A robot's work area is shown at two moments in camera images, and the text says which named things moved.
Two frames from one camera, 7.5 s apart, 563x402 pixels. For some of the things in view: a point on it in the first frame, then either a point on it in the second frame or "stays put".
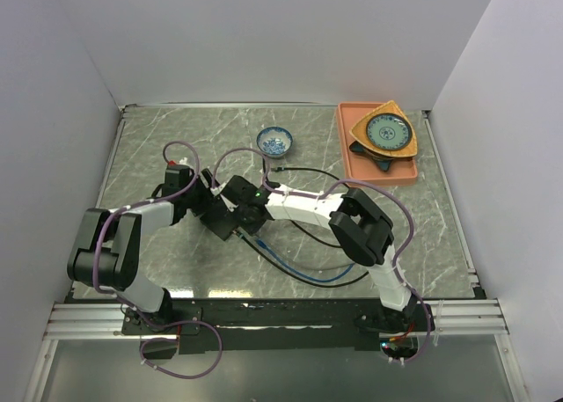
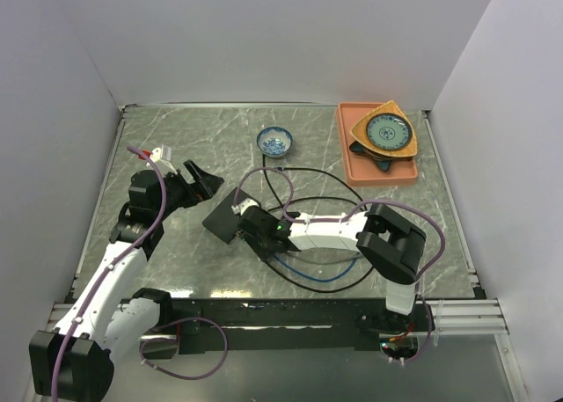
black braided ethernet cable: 297,278 → 318,291
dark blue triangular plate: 383,161 stays put
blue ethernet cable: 263,245 stays put
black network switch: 222,221 stays put
